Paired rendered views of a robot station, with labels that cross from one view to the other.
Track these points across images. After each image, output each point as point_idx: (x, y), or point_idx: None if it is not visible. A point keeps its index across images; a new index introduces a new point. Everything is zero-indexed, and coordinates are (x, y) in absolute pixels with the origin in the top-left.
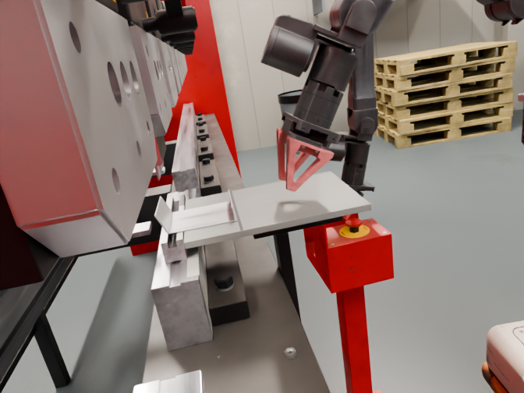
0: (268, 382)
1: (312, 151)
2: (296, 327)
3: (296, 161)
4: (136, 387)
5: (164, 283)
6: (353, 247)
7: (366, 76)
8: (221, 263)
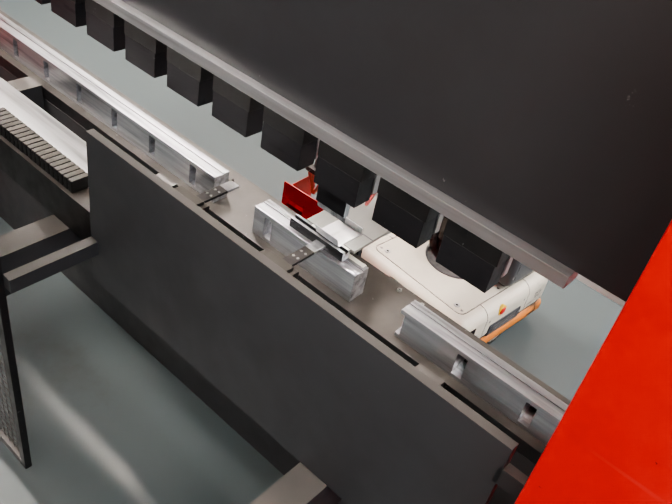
0: (401, 302)
1: None
2: (390, 279)
3: (373, 195)
4: (403, 309)
5: (357, 272)
6: None
7: None
8: None
